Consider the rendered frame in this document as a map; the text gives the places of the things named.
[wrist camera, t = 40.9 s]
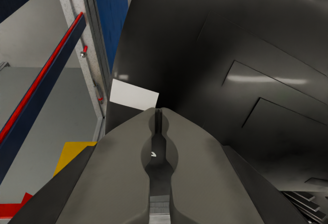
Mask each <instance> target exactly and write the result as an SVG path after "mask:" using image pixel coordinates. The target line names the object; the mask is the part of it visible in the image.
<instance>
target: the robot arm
mask: <svg viewBox="0 0 328 224"><path fill-rule="evenodd" d="M158 123H159V134H162V135H163V136H164V138H165V139H166V160H167V161H168V162H169V163H170V164H171V166H172V168H173V170H174V173H173V174H172V176H171V183H170V198H169V212H170V222H171V224H310V223H309V222H308V221H307V220H306V219H305V217H304V216H303V215H302V214H301V213H300V212H299V210H298V209H297V208H296V207H295V206H294V205H293V204H292V203H291V202H290V201H289V200H288V199H287V198H286V197H285V196H284V195H283V194H282V193H281V192H280V191H279V190H278V189H277V188H276V187H274V186H273V185H272V184H271V183H270V182H269V181H268V180H267V179H266V178H264V177H263V176H262V175H261V174H260V173H259V172H258V171H257V170H256V169H255V168H253V167H252V166H251V165H250V164H249V163H248V162H247V161H246V160H245V159H244V158H242V157H241V156H240V155H239V154H238V153H237V152H236V151H235V150H234V149H233V148H231V147H230V146H229V145H226V146H223V145H221V144H220V143H219V142H218V141H217V140H216V139H215V138H214V137H213V136H212V135H210V134H209V133H208V132H206V131H205V130H204V129H202V128H201V127H199V126H198V125H196V124H195V123H193V122H191V121H189V120H188V119H186V118H184V117H182V116H181V115H179V114H177V113H176V112H174V111H172V110H170V109H168V108H165V107H162V108H155V107H151V108H149V109H147V110H145V111H143V112H142V113H140V114H138V115H136V116H134V117H133V118H131V119H129V120H127V121H126V122H124V123H122V124H121V125H119V126H117V127H116V128H114V129H113V130H111V131H110V132H109V133H107V134H106V135H105V136H104V137H103V138H101V139H100V140H99V141H98V142H97V143H96V144H95V145H94V146H87V147H86V148H85V149H84V150H82V151H81V152H80V153H79V154H78V155H77V156H76V157H75V158H74V159H73V160H72V161H70V162H69V163H68V164H67V165H66V166H65V167H64V168H63V169H62V170H61V171H60V172H59V173H57V174H56V175H55V176H54V177H53V178H52V179H51V180H50V181H49V182H48V183H47V184H45V185H44V186H43V187H42V188H41V189H40V190H39V191H38V192H37V193H36V194H35V195H34V196H33V197H32V198H31V199H29V200H28V201H27V202H26V204H25V205H24V206H23V207H22V208H21V209H20V210H19V211H18V212H17V213H16V214H15V215H14V216H13V218H12V219H11V220H10V221H9V222H8V223H7V224H149V212H150V179H149V176H148V174H147V173H146V172H145V170H144V169H145V167H146V165H147V164H148V163H149V162H150V160H151V139H152V137H153V136H154V135H155V134H157V131H158Z"/></svg>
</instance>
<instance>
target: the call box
mask: <svg viewBox="0 0 328 224"><path fill-rule="evenodd" d="M96 143H97V142H66V143H65V145H64V147H63V150H62V153H61V156H60V159H59V161H58V164H57V167H56V169H55V172H54V175H53V177H54V176H55V175H56V174H57V173H59V172H60V171H61V170H62V169H63V168H64V167H65V166H66V165H67V164H68V163H69V162H70V161H72V160H73V159H74V158H75V157H76V156H77V155H78V154H79V153H80V152H81V151H82V150H84V149H85V148H86V147H87V146H94V145H95V144H96Z"/></svg>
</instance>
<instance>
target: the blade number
mask: <svg viewBox="0 0 328 224"><path fill-rule="evenodd" d="M164 153H165V147H161V146H155V145H151V160H150V162H149V163H163V159H164Z"/></svg>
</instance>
